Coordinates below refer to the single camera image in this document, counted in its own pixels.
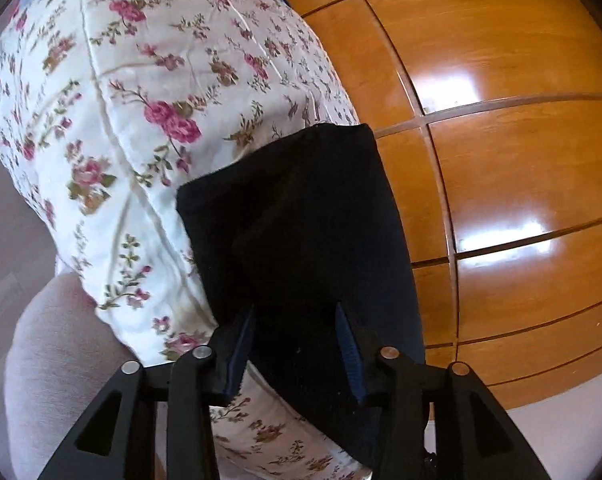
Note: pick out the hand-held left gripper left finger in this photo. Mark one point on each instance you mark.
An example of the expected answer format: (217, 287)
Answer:
(242, 360)

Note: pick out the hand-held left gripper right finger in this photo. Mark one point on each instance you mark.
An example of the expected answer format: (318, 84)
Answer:
(352, 360)

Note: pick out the black pants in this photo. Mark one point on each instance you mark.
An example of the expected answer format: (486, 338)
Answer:
(291, 240)

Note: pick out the pale pink cloth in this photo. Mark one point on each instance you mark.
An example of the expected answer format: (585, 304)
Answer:
(56, 385)

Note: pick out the floral bed sheet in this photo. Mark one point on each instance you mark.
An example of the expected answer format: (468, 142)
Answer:
(131, 110)

